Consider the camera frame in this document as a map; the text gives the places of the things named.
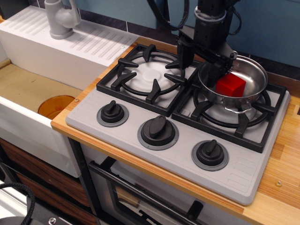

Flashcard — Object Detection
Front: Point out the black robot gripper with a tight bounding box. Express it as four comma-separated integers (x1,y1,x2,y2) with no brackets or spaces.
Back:
177,14,237,87

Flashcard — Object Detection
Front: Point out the red wooden cube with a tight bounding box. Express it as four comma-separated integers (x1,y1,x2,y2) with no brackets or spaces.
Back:
215,73,246,97

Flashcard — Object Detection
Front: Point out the stainless steel pan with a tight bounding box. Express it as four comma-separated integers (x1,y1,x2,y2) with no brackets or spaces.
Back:
198,55,269,114

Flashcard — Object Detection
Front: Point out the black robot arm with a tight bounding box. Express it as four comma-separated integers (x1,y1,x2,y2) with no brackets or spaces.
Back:
177,0,237,87

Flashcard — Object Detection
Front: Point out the black middle stove knob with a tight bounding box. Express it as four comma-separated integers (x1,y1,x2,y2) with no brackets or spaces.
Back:
137,115,179,151

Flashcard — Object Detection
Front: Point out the black stove knob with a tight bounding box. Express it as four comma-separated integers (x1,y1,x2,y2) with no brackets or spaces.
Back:
137,115,179,151
97,100,129,128
192,139,229,172

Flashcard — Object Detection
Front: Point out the grey toy stove top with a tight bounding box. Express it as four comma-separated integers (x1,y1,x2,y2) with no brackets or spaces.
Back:
65,44,291,206

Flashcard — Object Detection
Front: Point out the black right stove knob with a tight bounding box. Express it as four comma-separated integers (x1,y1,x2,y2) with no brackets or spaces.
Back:
192,139,229,172

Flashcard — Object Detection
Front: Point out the black left stove knob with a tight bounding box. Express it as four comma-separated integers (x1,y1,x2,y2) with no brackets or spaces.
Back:
97,100,129,128

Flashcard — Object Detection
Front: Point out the black right burner grate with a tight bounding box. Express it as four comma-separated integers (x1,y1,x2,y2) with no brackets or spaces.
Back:
172,74,289,153

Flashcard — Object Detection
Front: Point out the grey toy faucet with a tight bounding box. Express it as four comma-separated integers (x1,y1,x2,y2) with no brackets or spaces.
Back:
44,0,81,39

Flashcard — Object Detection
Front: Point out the toy oven door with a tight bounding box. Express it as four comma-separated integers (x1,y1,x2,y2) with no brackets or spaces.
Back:
81,145,247,225

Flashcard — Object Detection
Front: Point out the orange plastic plate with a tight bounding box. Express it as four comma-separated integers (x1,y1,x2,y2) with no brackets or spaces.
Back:
37,95,75,120

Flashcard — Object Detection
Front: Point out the white toy sink unit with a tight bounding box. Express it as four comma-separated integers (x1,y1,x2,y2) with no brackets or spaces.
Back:
0,6,138,178

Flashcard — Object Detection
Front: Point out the wooden drawer front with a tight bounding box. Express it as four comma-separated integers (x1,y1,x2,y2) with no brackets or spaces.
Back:
0,139,98,225

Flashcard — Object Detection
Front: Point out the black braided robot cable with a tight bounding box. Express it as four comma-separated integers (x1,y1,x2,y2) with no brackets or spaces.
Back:
146,0,242,36

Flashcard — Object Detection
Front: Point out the black oven door handle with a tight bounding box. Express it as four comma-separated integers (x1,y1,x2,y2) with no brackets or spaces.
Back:
88,157,203,225

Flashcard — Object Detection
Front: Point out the black braided foreground cable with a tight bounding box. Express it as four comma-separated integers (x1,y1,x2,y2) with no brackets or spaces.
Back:
0,182,36,225

